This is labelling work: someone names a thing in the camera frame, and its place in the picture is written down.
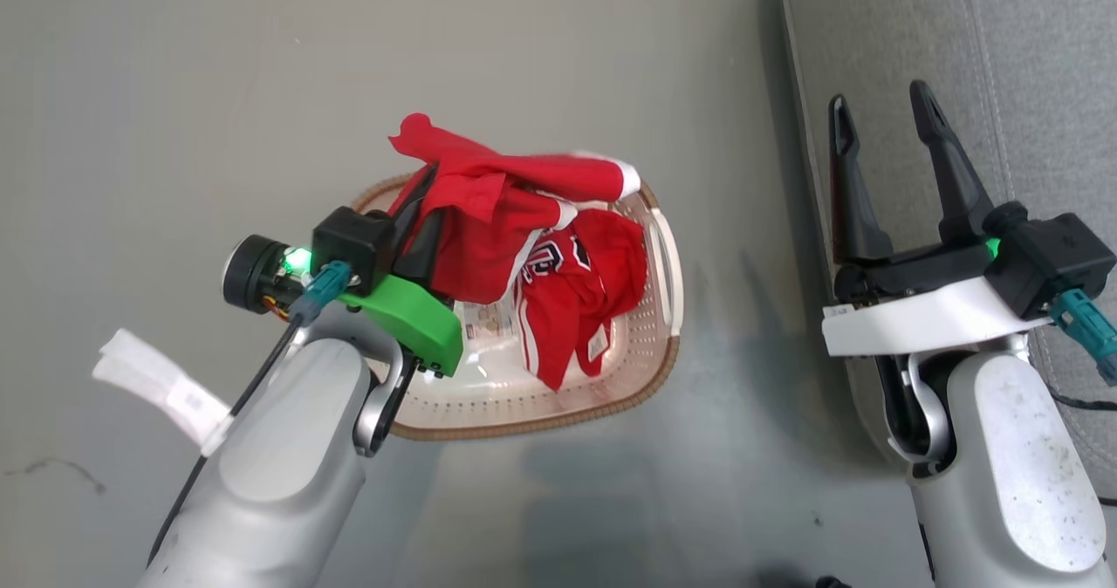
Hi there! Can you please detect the black cable teal plug right arm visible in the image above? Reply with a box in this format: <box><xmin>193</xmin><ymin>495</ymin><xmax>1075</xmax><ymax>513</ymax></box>
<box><xmin>1045</xmin><ymin>290</ymin><xmax>1117</xmax><ymax>414</ymax></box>

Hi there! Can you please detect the red garment with white trim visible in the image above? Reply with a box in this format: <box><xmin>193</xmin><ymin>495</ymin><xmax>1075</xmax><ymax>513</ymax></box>
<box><xmin>388</xmin><ymin>113</ymin><xmax>642</xmax><ymax>305</ymax></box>

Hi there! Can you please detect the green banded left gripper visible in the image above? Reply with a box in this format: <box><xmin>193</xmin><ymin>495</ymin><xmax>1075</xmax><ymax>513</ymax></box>
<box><xmin>223</xmin><ymin>163</ymin><xmax>464</xmax><ymax>378</ymax></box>

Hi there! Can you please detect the paper label sticker in basket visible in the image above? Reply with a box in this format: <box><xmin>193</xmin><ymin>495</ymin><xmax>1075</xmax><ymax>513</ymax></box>
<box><xmin>458</xmin><ymin>300</ymin><xmax>517</xmax><ymax>341</ymax></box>

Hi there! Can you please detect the grey fabric sofa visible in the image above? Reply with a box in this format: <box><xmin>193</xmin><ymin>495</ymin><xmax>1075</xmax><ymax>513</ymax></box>
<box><xmin>779</xmin><ymin>0</ymin><xmax>1117</xmax><ymax>506</ymax></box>

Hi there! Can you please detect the white tape tag on cable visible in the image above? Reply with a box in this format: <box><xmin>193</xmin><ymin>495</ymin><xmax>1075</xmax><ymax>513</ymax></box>
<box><xmin>92</xmin><ymin>328</ymin><xmax>235</xmax><ymax>458</ymax></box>

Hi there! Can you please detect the black cable teal plug left arm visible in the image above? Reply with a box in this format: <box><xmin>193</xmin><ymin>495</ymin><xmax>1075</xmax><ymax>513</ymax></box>
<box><xmin>144</xmin><ymin>261</ymin><xmax>353</xmax><ymax>567</ymax></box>

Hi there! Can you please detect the cream laundry basket brown rim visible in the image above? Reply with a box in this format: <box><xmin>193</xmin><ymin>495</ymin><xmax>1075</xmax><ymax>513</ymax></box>
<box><xmin>349</xmin><ymin>174</ymin><xmax>683</xmax><ymax>442</ymax></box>

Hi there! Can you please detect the black cable teal plug arm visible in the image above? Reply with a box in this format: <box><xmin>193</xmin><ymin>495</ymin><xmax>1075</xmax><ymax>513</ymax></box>
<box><xmin>1045</xmin><ymin>290</ymin><xmax>1117</xmax><ymax>414</ymax></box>
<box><xmin>144</xmin><ymin>261</ymin><xmax>353</xmax><ymax>567</ymax></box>

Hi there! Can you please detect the red jersey with number print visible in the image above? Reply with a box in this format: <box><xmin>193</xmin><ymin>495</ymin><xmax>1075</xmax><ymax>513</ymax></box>
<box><xmin>511</xmin><ymin>209</ymin><xmax>648</xmax><ymax>393</ymax></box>

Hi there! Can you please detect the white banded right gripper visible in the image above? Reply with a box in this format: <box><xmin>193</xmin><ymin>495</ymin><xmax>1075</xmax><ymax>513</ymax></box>
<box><xmin>822</xmin><ymin>80</ymin><xmax>1052</xmax><ymax>358</ymax></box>

